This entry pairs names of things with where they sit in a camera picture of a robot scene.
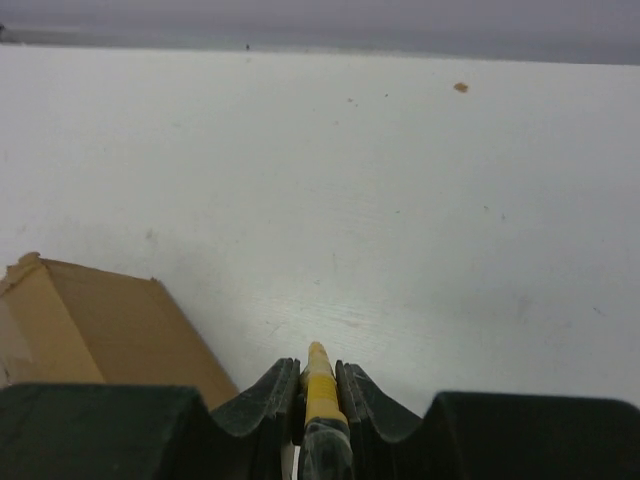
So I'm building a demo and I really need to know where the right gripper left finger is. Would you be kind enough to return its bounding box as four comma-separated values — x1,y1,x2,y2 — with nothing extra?
1,358,300,479

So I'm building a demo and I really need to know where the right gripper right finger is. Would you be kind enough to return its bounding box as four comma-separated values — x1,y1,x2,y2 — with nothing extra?
336,362,639,479

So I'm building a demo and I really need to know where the brown cardboard express box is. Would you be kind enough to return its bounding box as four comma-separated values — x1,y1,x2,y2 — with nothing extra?
1,252,238,409

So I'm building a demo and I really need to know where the yellow utility knife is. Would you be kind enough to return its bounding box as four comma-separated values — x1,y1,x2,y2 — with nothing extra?
297,341,354,480

